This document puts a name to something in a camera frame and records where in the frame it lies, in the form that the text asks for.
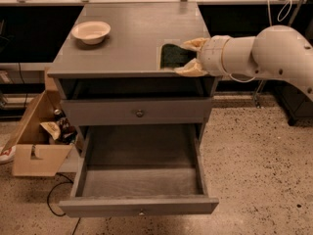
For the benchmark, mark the closed grey top drawer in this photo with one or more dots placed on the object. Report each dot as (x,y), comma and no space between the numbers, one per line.
(136,111)

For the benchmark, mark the white red shoe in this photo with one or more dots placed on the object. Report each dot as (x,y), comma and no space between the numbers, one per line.
(7,154)

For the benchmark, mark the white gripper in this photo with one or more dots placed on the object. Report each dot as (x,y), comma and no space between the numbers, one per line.
(211,56)

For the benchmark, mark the brown cardboard box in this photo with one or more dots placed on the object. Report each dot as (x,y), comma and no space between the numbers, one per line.
(34,155)

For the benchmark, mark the green yellow sponge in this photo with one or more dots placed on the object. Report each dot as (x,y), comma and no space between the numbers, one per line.
(173,56)

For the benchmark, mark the white ceramic bowl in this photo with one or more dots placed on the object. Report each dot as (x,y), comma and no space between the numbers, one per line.
(91,33)

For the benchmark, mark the open grey middle drawer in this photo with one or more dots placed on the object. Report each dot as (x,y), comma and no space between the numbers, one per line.
(138,170)

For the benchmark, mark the grey wooden drawer cabinet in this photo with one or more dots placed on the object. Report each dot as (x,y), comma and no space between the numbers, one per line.
(126,65)

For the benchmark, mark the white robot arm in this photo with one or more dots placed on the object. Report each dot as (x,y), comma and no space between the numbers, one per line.
(278,52)

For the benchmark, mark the crumpled snack bag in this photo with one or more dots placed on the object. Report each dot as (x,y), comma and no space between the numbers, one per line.
(60,130)

